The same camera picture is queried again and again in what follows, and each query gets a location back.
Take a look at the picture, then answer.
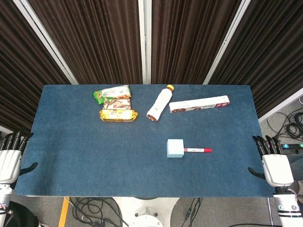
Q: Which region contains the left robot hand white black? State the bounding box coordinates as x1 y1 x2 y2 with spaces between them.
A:
0 129 38 184

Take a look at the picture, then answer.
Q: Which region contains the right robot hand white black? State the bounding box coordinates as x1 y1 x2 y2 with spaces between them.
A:
247 135 295 187

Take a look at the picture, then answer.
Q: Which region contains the red marker pen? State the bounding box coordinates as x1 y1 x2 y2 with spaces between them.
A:
184 147 213 153

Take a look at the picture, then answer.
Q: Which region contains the light blue cube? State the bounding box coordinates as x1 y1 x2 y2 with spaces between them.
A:
166 139 185 158

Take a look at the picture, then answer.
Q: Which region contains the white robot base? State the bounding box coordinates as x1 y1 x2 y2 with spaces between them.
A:
112 197 180 227

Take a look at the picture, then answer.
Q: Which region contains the person leg in jeans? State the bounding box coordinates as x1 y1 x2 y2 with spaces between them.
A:
289 155 303 184

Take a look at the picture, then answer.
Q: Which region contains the black foot pedal strip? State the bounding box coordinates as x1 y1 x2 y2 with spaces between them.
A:
281 142 303 157

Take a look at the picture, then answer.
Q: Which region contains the black bag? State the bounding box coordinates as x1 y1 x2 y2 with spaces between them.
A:
4 201 40 227

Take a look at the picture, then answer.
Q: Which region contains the yellow floor tape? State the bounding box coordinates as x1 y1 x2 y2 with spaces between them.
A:
58 197 71 227

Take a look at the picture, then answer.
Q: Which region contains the brown pleated partition panel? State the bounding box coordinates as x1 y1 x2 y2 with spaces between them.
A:
0 0 72 132
27 0 143 85
151 0 242 85
207 0 303 118

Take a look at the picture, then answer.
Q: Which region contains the blue felt table cover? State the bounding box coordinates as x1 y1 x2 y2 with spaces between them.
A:
13 84 277 198

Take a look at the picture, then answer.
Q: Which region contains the long white box red label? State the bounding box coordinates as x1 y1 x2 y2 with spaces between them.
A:
169 95 231 114

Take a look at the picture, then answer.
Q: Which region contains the golden snack packet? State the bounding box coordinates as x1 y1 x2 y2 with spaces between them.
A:
98 109 139 123

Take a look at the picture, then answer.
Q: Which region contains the brown white snack packet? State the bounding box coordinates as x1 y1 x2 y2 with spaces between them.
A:
103 96 132 111

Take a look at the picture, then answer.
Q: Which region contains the green snack packet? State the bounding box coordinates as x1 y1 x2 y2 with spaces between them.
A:
92 85 132 105

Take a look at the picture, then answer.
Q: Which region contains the white bottle yellow cap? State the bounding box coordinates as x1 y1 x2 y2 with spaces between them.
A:
146 84 175 123

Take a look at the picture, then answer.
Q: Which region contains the black cable bundle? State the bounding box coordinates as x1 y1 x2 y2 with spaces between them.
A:
267 111 303 142

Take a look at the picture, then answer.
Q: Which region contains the white partition post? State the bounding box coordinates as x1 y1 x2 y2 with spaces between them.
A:
203 0 251 85
138 0 152 85
13 0 79 85
258 87 303 123

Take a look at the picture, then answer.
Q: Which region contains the black cable with connector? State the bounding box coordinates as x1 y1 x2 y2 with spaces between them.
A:
184 197 203 227

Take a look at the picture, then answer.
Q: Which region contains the black floor cables tangled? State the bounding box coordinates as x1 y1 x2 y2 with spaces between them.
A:
70 197 130 227

